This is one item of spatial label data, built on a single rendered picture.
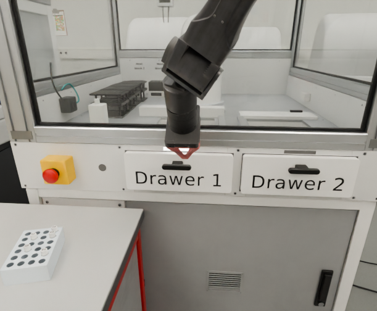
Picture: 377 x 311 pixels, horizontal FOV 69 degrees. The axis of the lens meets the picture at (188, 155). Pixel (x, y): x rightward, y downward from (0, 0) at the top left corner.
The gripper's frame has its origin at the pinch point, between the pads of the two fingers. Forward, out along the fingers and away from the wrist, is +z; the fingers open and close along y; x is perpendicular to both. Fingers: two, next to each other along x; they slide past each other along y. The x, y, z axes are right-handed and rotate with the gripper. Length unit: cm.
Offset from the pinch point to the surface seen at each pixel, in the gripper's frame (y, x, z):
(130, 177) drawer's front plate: 0.8, 15.8, 14.4
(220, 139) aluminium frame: 8.2, -8.4, 6.6
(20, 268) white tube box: -25.8, 30.1, 3.5
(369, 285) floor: -6, -94, 114
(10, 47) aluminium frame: 21.6, 43.5, -11.6
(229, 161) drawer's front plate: 3.5, -10.8, 9.8
